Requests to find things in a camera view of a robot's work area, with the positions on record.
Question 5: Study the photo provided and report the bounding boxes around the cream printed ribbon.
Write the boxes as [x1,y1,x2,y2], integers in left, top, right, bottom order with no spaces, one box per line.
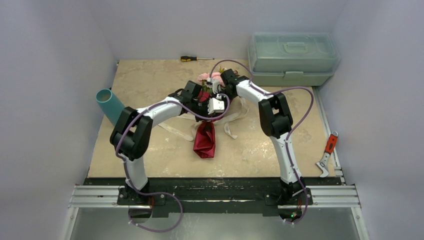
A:
[155,97,250,143]

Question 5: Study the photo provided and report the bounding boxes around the pink flower bouquet red wrap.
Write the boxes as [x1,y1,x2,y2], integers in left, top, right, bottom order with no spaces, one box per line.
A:
[193,67,241,159]

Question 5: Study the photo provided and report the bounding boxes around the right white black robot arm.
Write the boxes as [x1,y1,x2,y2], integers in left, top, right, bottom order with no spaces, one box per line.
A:
[220,69,304,204]

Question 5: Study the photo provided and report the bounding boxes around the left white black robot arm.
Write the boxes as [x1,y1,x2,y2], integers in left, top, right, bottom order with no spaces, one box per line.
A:
[109,81,229,205]

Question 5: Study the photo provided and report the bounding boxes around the teal cylindrical vase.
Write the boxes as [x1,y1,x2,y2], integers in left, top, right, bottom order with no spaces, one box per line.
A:
[95,88,125,126]

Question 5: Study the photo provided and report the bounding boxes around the yellow black screwdriver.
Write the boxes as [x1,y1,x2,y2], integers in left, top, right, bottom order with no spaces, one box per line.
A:
[180,55,214,62]

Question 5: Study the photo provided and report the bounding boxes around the green translucent plastic toolbox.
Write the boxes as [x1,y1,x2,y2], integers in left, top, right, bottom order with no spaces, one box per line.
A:
[247,32,340,87]

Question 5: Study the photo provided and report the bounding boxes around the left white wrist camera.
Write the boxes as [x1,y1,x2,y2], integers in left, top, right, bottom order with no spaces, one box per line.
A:
[207,94,226,116]

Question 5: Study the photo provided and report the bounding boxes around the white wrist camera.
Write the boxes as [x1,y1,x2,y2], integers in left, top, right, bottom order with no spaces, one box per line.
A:
[206,77,221,94]
[207,94,226,116]

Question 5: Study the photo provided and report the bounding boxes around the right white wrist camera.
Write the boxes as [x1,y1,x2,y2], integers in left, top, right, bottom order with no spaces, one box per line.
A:
[206,77,221,94]

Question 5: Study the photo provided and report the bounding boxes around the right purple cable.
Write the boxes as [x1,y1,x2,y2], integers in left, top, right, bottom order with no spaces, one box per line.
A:
[209,59,316,225]

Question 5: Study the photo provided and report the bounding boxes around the purple cable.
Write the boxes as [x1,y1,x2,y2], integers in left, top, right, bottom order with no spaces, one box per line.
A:
[114,93,231,233]
[209,59,316,225]

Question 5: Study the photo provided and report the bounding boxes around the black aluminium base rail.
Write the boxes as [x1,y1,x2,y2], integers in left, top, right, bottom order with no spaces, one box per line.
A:
[69,177,360,220]

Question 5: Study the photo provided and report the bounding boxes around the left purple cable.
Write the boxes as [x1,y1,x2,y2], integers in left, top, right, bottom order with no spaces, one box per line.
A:
[114,93,231,233]

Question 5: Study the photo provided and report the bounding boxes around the orange handled utility knife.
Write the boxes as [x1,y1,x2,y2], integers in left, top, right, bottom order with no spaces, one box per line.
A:
[316,131,339,178]

